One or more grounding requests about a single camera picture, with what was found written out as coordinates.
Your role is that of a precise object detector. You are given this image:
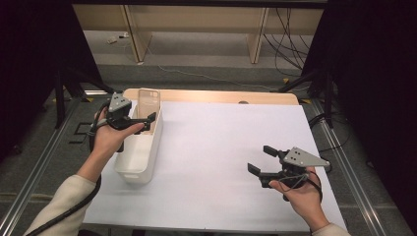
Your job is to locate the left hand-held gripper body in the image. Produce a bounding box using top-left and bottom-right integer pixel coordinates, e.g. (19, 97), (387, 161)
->
(105, 92), (146, 131)

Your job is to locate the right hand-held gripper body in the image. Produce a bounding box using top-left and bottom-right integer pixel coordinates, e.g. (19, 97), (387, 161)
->
(259, 146), (331, 189)

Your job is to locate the transparent phone case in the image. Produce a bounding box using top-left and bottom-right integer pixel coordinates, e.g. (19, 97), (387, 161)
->
(136, 88), (162, 136)

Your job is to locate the white plastic bin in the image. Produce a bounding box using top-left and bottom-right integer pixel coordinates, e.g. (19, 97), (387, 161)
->
(113, 98), (164, 185)

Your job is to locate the person's left hand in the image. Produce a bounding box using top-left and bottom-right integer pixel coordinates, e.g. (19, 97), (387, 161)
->
(91, 109), (145, 158)

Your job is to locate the person's right hand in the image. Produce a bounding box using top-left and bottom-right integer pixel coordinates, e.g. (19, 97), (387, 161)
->
(268, 167), (330, 232)

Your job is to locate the white table cover sheet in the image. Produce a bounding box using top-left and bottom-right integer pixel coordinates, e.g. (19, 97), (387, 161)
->
(83, 100), (348, 232)

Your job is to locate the black metal stand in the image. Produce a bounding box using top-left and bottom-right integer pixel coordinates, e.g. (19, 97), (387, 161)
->
(277, 64), (336, 130)
(53, 64), (116, 130)

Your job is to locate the small white floor item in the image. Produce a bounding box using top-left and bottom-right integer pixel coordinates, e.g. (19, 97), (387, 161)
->
(106, 31), (131, 45)

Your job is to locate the black curtain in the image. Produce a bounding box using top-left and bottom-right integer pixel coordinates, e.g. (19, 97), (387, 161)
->
(300, 0), (417, 227)
(0, 0), (106, 161)

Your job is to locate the light wooden bench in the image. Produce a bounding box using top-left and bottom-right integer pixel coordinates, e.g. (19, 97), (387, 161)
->
(72, 3), (326, 65)

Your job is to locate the thin gripper cable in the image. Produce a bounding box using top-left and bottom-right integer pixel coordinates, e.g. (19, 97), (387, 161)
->
(279, 170), (325, 203)

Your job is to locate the aluminium floor rail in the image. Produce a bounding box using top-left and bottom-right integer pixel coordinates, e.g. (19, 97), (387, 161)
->
(310, 97), (387, 236)
(0, 97), (83, 236)

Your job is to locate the white floor cable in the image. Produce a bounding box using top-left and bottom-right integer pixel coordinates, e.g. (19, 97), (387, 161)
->
(144, 42), (287, 93)

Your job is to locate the thick black gripper cable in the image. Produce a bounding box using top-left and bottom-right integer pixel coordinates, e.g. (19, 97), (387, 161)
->
(32, 100), (111, 236)

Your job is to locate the bundle of black floor cables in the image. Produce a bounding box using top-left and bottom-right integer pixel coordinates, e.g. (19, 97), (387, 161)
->
(263, 7), (311, 79)

